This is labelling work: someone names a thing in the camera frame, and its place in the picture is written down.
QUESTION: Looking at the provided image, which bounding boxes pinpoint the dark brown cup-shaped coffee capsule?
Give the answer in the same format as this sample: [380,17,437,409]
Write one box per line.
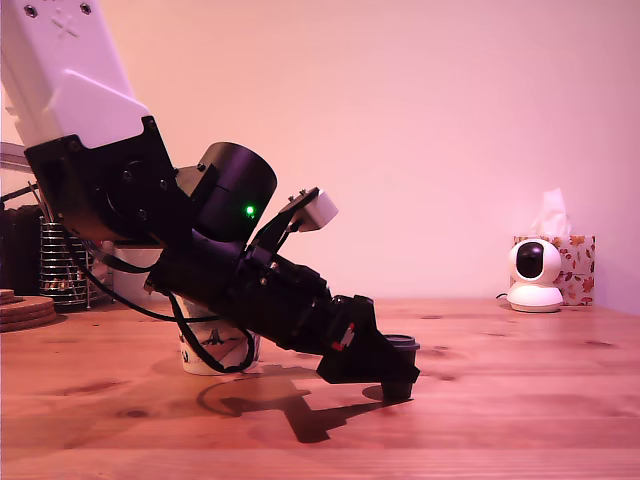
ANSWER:
[381,333,422,402]

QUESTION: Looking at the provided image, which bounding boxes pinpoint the white illustrated ceramic mug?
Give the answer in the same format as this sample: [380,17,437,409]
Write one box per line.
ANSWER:
[178,294,262,377]

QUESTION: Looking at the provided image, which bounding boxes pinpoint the leaf-print tissue box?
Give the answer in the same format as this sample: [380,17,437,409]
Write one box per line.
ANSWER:
[513,234,597,308]

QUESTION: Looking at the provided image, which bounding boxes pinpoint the white paper tissue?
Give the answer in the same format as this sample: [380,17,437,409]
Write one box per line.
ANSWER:
[529,188,573,238]

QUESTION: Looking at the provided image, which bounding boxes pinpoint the round cork trivet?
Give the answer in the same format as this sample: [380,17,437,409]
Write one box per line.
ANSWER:
[0,295,58,334]

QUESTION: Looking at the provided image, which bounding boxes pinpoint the dark ribbed box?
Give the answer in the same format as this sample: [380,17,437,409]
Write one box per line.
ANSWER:
[0,206,44,297]

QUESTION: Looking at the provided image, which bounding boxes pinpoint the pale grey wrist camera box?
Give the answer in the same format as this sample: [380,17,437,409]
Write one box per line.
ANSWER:
[248,186,340,262]

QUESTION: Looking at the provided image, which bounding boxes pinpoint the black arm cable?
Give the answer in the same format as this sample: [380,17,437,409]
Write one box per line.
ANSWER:
[168,292,257,376]
[63,233,222,322]

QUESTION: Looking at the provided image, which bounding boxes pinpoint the small white round camera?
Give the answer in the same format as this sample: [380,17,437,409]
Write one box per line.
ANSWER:
[507,238,566,315]

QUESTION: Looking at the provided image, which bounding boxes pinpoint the wire utensil rack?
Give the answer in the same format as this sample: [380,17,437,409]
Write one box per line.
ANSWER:
[39,216,117,313]

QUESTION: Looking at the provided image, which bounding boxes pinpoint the grey metal rail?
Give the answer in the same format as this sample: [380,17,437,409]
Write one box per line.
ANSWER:
[0,141,29,169]

